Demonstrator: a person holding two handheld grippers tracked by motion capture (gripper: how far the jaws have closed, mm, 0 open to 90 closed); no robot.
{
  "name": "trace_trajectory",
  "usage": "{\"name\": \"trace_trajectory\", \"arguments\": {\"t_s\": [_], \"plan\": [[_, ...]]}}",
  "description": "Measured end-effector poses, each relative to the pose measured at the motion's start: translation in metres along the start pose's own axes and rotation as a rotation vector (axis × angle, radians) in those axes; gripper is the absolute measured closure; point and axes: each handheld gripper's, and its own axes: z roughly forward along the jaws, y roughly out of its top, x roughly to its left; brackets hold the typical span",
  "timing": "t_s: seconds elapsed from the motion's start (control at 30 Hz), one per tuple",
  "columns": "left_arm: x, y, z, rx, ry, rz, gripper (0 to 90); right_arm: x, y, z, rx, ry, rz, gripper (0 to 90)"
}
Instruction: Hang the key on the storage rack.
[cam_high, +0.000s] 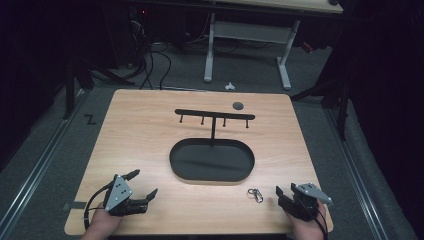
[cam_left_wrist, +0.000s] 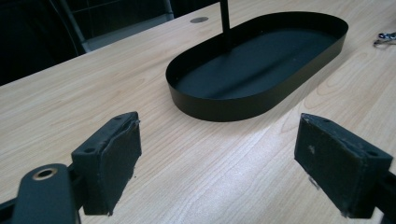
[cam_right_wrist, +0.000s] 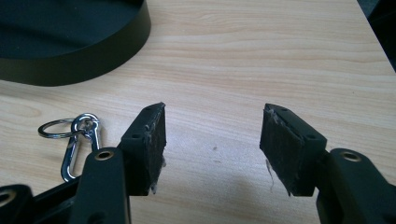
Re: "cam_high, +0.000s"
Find grey metal frame desk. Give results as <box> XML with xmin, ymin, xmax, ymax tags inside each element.
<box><xmin>203</xmin><ymin>0</ymin><xmax>344</xmax><ymax>92</ymax></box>

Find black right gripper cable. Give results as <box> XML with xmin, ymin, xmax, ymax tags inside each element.
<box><xmin>297</xmin><ymin>197</ymin><xmax>329</xmax><ymax>240</ymax></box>

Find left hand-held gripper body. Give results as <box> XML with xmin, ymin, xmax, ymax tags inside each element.
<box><xmin>103</xmin><ymin>174</ymin><xmax>149</xmax><ymax>217</ymax></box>

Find silver carabiner keychain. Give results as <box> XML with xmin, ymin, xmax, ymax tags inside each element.
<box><xmin>247</xmin><ymin>187</ymin><xmax>264</xmax><ymax>204</ymax></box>

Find person's left hand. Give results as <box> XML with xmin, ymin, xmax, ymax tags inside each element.
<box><xmin>80</xmin><ymin>201</ymin><xmax>124</xmax><ymax>240</ymax></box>

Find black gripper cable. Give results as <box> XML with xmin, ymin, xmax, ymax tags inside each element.
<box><xmin>83</xmin><ymin>181</ymin><xmax>115</xmax><ymax>231</ymax></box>
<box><xmin>297</xmin><ymin>197</ymin><xmax>329</xmax><ymax>240</ymax></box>

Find black metal stand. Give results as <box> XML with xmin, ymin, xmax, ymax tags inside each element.
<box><xmin>290</xmin><ymin>59</ymin><xmax>354</xmax><ymax>142</ymax></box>
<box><xmin>62</xmin><ymin>49</ymin><xmax>136</xmax><ymax>120</ymax></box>

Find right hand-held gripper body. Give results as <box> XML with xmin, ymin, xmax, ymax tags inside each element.
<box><xmin>279</xmin><ymin>182</ymin><xmax>335</xmax><ymax>222</ymax></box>

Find grey tape strip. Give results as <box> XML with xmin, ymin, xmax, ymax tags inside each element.
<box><xmin>62</xmin><ymin>201</ymin><xmax>88</xmax><ymax>212</ymax></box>

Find black floor cables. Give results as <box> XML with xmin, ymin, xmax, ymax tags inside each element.
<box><xmin>128</xmin><ymin>19</ymin><xmax>173</xmax><ymax>91</ymax></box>

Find person's right hand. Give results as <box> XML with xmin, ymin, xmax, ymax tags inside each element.
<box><xmin>284</xmin><ymin>199</ymin><xmax>329</xmax><ymax>240</ymax></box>

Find black key holder stand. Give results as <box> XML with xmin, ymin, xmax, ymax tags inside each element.
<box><xmin>169</xmin><ymin>108</ymin><xmax>256</xmax><ymax>183</ymax></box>

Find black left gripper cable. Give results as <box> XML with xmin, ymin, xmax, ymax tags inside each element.
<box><xmin>83</xmin><ymin>181</ymin><xmax>115</xmax><ymax>231</ymax></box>

